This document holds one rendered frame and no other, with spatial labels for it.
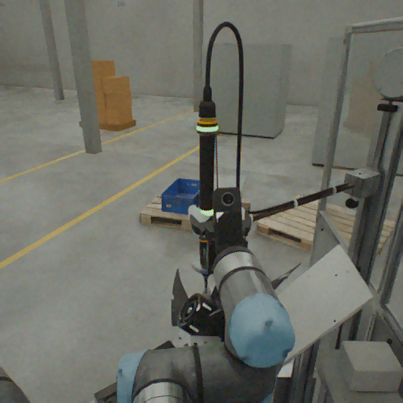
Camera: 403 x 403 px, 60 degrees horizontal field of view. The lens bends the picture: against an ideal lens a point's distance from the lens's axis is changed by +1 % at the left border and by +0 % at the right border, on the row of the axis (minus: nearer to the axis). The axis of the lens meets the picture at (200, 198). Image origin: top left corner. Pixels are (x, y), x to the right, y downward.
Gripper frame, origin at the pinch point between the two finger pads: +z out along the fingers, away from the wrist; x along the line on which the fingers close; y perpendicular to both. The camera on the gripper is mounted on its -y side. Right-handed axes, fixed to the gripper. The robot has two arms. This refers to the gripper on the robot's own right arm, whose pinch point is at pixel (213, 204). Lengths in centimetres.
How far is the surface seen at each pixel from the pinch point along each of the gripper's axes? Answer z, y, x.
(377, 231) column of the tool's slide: 35, 31, 67
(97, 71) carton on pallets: 835, 29, -129
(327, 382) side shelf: 15, 80, 45
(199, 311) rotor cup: 13.6, 40.5, -1.1
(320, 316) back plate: 8, 42, 34
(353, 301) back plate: 4, 34, 40
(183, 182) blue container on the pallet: 356, 135, 26
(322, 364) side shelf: 22, 80, 47
